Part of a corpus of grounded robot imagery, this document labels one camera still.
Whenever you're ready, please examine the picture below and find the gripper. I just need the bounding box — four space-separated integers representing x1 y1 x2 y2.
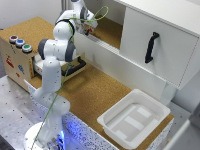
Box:
77 18 99 32

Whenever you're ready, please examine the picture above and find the white plastic box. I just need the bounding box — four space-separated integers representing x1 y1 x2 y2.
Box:
96 88 172 150

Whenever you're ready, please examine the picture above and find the black door handle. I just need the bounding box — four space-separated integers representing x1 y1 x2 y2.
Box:
144 31 161 65

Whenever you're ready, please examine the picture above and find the black drawer handle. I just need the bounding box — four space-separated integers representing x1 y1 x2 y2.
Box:
61 56 86 77

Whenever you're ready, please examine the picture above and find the wooden drawer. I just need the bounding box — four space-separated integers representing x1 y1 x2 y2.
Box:
32 53 87 81

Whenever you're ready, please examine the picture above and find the green button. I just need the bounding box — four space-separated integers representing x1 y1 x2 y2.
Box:
21 43 34 54

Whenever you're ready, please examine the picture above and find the green cable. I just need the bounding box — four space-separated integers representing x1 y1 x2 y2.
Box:
31 5 110 150

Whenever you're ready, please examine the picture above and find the white sliding door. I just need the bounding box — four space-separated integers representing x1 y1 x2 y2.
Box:
119 6 200 90

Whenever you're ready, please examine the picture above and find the blue button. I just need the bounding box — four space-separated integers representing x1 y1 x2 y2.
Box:
14 38 26 49

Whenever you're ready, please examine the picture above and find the red button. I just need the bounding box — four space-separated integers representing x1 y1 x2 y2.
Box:
8 34 20 44

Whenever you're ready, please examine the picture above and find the white cabinet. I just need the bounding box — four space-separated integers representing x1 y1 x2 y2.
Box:
61 0 200 107

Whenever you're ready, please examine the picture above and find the wooden drawer box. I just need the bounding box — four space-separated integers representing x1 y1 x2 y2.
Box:
0 16 86 92

